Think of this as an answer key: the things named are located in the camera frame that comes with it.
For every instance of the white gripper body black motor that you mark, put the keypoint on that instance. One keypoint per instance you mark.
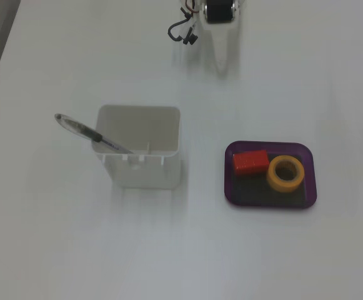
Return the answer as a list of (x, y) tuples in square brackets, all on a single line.
[(219, 9)]

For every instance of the clear black ballpoint pen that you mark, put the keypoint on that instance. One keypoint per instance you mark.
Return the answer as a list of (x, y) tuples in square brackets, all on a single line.
[(84, 128)]

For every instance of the yellow tape roll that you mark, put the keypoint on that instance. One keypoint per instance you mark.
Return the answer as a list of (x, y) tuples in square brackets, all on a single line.
[(273, 179)]

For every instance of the white plastic box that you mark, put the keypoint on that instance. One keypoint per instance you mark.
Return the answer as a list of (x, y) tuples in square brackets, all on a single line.
[(143, 147)]

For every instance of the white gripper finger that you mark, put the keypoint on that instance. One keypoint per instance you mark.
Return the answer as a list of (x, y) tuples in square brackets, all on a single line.
[(230, 37), (218, 40)]

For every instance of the red ribbed cube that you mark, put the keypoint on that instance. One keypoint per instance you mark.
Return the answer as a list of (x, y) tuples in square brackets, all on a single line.
[(250, 162)]

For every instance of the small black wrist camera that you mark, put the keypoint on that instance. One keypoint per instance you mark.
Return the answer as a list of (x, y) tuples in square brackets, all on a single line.
[(190, 38)]

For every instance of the purple rectangular tray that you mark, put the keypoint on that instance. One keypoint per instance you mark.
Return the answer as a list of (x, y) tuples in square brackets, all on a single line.
[(310, 175)]

